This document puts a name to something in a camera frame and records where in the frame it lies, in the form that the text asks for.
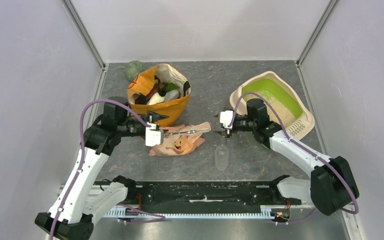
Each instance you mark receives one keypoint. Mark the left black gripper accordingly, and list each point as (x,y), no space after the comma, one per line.
(152,116)

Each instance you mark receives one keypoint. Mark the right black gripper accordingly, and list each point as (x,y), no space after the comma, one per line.
(223,133)

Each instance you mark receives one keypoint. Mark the clear plastic litter scoop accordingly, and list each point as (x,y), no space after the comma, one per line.
(222,155)

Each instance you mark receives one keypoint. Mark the pink cat litter bag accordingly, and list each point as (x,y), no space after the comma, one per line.
(179,145)

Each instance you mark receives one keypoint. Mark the beige green litter box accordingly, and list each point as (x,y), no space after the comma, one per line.
(295,116)

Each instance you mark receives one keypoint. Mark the grey bag sealing clip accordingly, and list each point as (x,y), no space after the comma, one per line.
(186,132)

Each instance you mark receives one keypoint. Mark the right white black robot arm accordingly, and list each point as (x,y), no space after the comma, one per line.
(331,186)

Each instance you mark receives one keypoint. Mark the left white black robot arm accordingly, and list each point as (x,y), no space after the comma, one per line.
(103,123)

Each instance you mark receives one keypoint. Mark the white bottle in bag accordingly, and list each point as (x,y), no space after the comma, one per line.
(169,96)

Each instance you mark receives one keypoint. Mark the orange paper bag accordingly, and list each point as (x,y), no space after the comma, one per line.
(161,89)

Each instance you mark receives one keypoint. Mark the green leaf in bag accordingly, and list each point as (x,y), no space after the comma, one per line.
(169,86)

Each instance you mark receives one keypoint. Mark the green round vegetable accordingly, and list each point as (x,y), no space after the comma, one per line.
(133,69)

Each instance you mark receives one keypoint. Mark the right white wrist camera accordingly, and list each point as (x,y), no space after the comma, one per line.
(227,122)

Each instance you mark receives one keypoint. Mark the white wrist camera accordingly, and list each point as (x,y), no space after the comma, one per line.
(227,122)
(154,136)

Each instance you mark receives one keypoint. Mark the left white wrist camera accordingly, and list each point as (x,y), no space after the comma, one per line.
(154,136)

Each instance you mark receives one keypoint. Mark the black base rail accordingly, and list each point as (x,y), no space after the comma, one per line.
(206,197)

